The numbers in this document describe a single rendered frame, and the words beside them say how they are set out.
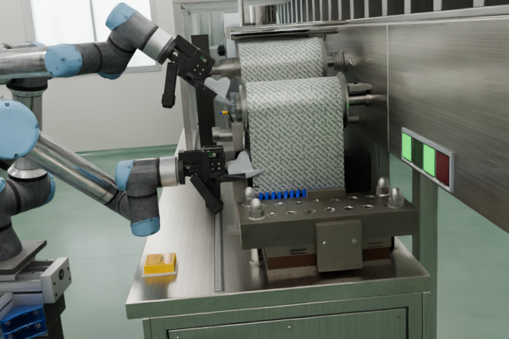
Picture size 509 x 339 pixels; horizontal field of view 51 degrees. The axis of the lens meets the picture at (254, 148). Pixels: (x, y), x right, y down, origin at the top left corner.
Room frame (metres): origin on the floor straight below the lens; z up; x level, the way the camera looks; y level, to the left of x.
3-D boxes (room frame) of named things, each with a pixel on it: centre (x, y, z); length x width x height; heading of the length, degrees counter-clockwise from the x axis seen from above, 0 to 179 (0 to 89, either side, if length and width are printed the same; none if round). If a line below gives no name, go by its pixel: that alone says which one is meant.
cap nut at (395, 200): (1.16, -0.31, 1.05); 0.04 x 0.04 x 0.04
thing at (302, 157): (1.32, -0.11, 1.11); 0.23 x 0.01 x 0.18; 93
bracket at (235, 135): (1.40, 0.06, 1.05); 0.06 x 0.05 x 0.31; 93
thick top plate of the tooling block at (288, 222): (1.20, -0.15, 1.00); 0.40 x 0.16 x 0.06; 93
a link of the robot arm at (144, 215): (1.31, 0.30, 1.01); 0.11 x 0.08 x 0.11; 35
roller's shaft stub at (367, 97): (1.39, -0.27, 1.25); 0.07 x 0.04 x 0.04; 93
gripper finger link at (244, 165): (1.29, 0.02, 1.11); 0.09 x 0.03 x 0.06; 92
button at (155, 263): (1.20, 0.24, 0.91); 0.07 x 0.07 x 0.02; 3
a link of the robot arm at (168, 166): (1.30, 0.21, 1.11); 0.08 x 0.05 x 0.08; 3
